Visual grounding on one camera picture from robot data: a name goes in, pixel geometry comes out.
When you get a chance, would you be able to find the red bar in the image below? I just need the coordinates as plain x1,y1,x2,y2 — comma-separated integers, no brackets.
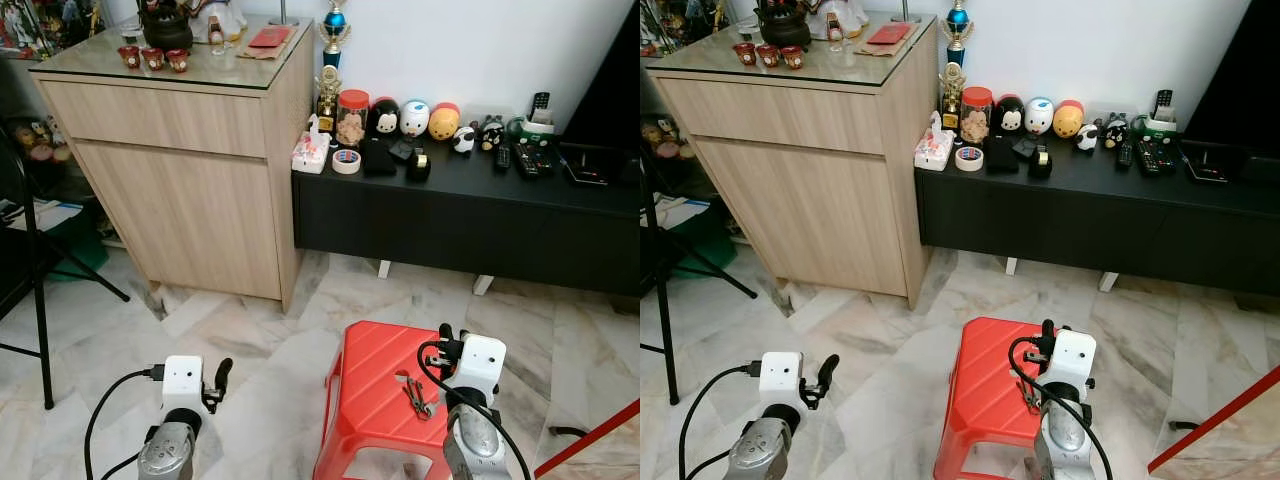
1147,364,1280,474
534,397,641,480

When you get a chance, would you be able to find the black flat tray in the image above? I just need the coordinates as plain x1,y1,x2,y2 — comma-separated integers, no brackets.
559,144,612,187
1182,142,1232,185

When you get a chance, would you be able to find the white tissue box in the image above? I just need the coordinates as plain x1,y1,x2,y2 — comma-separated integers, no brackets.
913,111,955,172
291,114,332,175

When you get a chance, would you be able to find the black mouse plush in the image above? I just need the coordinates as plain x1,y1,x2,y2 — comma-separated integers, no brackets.
367,96,402,139
993,94,1026,135

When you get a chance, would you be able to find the black low console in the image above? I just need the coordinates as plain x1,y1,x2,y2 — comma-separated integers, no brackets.
291,138,641,298
914,136,1280,297

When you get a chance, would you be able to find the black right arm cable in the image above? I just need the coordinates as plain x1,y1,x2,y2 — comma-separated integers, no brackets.
416,339,534,480
1006,335,1117,480

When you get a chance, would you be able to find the white porcelain figurine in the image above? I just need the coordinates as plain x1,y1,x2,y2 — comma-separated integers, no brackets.
189,0,249,44
809,0,870,42

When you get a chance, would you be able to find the small gold trophy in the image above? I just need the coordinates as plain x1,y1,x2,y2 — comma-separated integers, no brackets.
939,61,967,132
314,64,342,137

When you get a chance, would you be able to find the metal key bunch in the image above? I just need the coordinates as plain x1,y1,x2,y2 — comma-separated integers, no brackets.
396,371,439,420

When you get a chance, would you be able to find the black tripod stand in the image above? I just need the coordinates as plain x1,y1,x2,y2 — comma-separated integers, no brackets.
640,148,759,407
0,128,132,412

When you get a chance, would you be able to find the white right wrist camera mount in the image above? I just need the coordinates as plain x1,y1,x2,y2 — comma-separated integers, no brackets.
454,334,508,407
1044,329,1099,402

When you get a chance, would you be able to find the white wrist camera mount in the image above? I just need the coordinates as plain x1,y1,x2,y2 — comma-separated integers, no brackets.
161,355,207,413
1044,329,1099,402
756,351,807,410
454,334,508,407

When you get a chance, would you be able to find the white round plush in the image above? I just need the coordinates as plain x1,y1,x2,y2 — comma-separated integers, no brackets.
399,99,432,139
1023,96,1056,137

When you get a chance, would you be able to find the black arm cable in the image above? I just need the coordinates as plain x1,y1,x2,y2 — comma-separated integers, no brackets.
416,339,534,480
679,361,761,480
1006,335,1117,480
84,366,166,480

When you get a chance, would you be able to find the light wooden cabinet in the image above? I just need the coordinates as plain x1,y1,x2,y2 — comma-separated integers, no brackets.
28,18,317,312
645,17,942,310

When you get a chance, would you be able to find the red plastic stool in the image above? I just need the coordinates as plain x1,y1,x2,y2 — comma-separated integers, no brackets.
312,320,501,480
932,316,1076,480

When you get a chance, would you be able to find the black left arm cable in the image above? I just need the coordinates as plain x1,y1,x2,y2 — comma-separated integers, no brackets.
679,361,761,480
84,366,166,480

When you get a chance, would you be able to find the black television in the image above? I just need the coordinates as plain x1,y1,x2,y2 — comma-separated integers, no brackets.
564,0,641,153
1184,0,1280,163

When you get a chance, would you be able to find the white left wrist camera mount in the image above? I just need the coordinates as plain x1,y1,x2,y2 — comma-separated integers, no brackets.
756,351,807,410
161,355,207,413

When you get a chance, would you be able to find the blue ball trophy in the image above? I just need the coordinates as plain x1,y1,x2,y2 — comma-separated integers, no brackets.
319,0,352,70
944,0,974,67

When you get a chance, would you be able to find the black pouch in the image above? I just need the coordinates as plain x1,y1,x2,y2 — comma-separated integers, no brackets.
984,134,1020,177
361,137,399,179

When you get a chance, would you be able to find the yellow round plush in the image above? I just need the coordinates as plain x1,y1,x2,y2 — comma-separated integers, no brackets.
429,101,463,142
1052,99,1086,140

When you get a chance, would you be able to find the red lidded snack jar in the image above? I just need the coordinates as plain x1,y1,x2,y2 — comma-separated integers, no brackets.
959,86,995,147
335,89,372,150

